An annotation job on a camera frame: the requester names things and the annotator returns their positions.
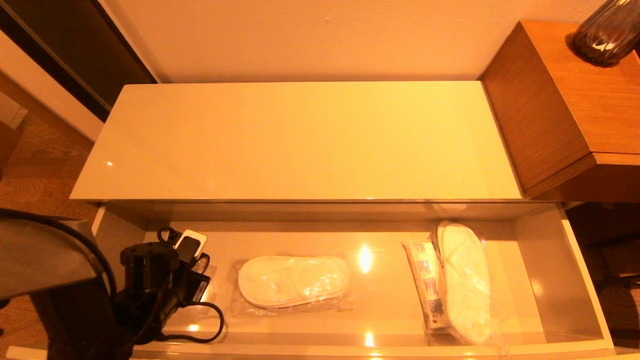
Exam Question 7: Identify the white cabinet drawer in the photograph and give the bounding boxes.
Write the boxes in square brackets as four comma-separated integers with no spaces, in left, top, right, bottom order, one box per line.
[5,200,640,360]

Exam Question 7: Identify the printed white tissue packet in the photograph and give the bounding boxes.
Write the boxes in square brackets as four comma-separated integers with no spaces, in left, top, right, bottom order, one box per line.
[402,240,451,332]

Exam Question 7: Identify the white slippers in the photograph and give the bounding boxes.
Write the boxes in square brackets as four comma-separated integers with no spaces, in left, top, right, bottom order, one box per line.
[231,255,353,317]
[432,221,501,347]

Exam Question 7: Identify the glossy white low cabinet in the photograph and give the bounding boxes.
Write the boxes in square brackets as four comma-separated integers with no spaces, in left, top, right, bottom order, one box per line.
[70,81,556,221]

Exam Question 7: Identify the brown wooden furniture piece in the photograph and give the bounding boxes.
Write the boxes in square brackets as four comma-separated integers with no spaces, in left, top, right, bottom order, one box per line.
[0,122,23,171]

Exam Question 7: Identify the dark door panel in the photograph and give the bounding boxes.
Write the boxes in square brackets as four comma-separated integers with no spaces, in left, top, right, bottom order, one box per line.
[0,0,158,124]

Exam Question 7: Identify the brown wooden side cabinet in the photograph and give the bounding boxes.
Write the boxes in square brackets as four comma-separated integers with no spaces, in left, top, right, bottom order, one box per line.
[479,20,640,203]

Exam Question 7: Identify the dark ribbed glass vase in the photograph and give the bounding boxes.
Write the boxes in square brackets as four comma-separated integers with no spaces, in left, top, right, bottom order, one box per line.
[571,0,640,67]

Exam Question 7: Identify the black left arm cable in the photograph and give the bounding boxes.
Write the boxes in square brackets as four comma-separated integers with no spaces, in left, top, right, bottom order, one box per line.
[0,207,226,346]

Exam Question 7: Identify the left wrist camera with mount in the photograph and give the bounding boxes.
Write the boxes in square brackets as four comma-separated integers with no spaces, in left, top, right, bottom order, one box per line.
[120,228,208,297]

